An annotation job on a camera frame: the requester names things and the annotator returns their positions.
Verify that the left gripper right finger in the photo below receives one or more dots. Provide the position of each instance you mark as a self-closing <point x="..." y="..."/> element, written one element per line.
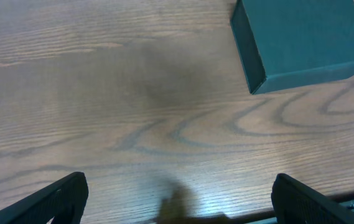
<point x="295" y="203"/>

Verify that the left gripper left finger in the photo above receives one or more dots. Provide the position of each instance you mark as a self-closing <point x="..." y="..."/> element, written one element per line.
<point x="61" y="202"/>

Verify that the black gift box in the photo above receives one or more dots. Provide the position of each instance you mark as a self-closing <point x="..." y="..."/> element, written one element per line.
<point x="285" y="44"/>

